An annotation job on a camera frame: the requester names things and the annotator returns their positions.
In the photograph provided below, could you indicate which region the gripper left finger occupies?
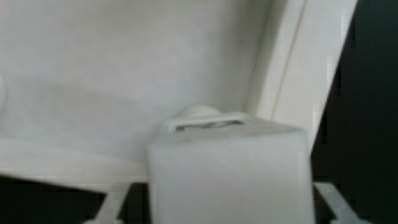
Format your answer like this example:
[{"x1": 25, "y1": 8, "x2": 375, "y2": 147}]
[{"x1": 87, "y1": 183, "x2": 150, "y2": 224}]

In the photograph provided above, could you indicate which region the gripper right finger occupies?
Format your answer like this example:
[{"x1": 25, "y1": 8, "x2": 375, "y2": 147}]
[{"x1": 315, "y1": 182, "x2": 372, "y2": 224}]

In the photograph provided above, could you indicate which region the white table leg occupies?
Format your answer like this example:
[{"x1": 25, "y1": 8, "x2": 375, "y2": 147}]
[{"x1": 148, "y1": 105, "x2": 315, "y2": 224}]

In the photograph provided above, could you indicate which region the white square table top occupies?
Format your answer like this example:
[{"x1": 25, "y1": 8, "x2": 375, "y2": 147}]
[{"x1": 0, "y1": 0, "x2": 359, "y2": 192}]

